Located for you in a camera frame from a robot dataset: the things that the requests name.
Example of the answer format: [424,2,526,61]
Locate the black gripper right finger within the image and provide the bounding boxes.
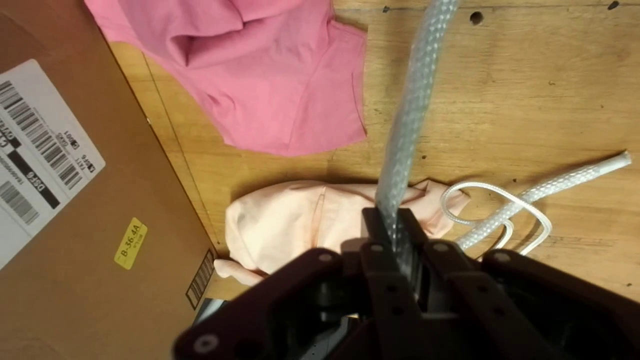
[399,207,640,360]

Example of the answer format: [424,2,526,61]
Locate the light pink towel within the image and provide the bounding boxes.
[212,175,471,288]

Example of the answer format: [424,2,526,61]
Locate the magenta cloth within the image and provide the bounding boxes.
[83,0,371,159]

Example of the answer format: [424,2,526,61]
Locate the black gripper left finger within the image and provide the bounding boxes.
[173,205,427,360]

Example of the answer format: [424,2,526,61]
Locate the white rope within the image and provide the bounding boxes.
[374,0,634,268]

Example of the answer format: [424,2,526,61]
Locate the cardboard box with white label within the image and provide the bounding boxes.
[0,0,225,360]

